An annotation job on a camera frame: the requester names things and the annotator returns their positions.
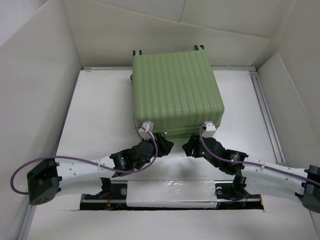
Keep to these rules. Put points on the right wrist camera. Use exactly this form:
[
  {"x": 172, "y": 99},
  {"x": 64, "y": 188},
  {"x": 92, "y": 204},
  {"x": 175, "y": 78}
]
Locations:
[{"x": 208, "y": 129}]

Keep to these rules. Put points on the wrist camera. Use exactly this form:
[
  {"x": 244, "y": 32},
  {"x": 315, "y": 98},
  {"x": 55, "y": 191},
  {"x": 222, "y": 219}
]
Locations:
[
  {"x": 145, "y": 130},
  {"x": 208, "y": 129}
]

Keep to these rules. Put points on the green suitcase blue lining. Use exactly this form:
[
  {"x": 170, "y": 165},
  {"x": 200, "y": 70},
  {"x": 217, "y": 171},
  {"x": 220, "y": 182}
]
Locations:
[{"x": 176, "y": 91}]

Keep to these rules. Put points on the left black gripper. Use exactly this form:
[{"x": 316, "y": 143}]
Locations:
[{"x": 164, "y": 145}]

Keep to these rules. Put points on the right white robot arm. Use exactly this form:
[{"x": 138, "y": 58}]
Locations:
[{"x": 256, "y": 177}]

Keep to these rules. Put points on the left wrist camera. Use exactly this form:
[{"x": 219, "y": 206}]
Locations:
[{"x": 145, "y": 130}]

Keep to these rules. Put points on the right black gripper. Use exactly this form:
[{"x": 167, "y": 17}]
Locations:
[{"x": 192, "y": 143}]

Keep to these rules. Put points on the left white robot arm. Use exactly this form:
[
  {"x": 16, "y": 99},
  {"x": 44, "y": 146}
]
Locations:
[{"x": 50, "y": 177}]

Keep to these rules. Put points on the white foam base cover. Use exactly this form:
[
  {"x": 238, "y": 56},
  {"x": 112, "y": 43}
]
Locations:
[{"x": 180, "y": 194}]

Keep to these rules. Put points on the black metal base rail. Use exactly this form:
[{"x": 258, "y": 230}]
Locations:
[{"x": 115, "y": 199}]

